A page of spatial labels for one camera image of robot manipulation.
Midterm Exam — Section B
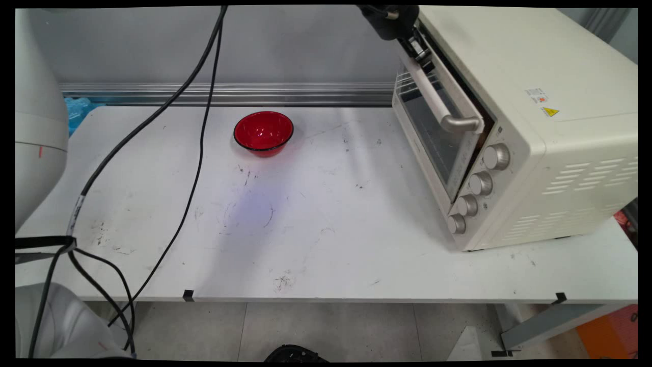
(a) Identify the black round object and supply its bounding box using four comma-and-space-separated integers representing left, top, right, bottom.
264, 345, 329, 362

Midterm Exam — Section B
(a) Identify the thin black cable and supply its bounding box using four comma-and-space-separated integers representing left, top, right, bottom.
107, 18, 225, 329

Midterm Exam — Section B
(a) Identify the grey table leg brace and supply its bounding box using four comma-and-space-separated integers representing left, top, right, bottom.
491, 304, 614, 358

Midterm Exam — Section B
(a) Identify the grey curtain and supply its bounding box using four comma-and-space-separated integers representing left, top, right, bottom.
558, 7, 638, 64

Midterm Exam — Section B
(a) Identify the blue bubble wrap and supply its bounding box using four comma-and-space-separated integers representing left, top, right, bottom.
63, 96, 105, 137

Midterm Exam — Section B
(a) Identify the cream toaster oven body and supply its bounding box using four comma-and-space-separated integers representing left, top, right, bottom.
402, 6, 639, 253

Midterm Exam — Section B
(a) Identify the red patterned bag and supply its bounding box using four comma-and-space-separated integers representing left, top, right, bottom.
613, 210, 638, 248

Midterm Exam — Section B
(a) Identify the orange box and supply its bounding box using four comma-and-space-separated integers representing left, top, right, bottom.
575, 305, 638, 359

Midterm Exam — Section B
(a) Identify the oven glass door with handle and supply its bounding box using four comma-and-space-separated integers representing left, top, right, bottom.
392, 32, 485, 203

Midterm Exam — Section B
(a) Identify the red bowl with black rim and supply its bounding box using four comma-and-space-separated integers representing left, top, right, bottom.
233, 111, 295, 158

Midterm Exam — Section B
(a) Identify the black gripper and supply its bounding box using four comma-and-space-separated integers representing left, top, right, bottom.
356, 5, 437, 75

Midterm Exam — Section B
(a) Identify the thick black cable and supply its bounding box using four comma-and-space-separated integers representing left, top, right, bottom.
28, 5, 229, 358

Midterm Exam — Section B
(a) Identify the aluminium profile rail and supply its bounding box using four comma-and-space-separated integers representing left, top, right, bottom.
60, 82, 397, 108

